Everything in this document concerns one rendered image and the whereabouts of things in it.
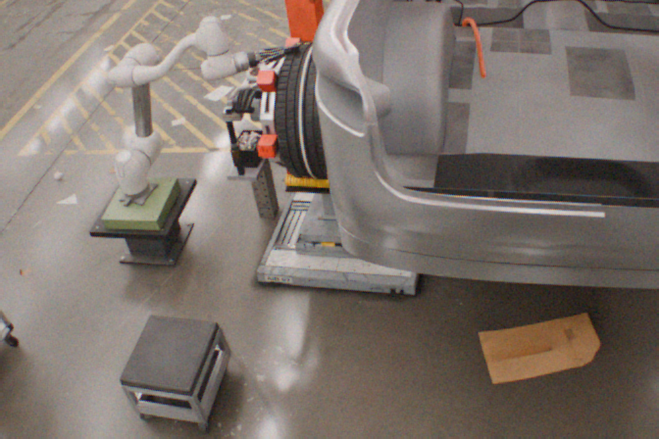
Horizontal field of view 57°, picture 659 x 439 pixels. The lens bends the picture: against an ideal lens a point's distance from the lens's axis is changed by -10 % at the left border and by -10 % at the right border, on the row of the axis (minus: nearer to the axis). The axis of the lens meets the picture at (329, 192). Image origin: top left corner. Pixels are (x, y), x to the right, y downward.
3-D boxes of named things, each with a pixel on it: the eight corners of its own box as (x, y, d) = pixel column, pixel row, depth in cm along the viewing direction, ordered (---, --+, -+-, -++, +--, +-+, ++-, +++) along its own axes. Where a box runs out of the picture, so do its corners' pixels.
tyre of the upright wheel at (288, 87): (360, 162, 354) (328, 196, 292) (318, 161, 360) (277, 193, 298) (358, 37, 336) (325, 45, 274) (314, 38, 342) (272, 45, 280)
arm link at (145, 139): (126, 167, 367) (143, 143, 382) (152, 174, 365) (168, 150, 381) (116, 55, 313) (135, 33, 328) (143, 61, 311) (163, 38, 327)
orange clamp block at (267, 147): (280, 147, 302) (275, 158, 295) (265, 146, 304) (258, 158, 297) (278, 133, 298) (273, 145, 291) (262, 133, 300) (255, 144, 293)
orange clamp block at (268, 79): (278, 92, 294) (272, 83, 286) (262, 92, 296) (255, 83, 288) (280, 78, 296) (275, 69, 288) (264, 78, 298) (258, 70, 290)
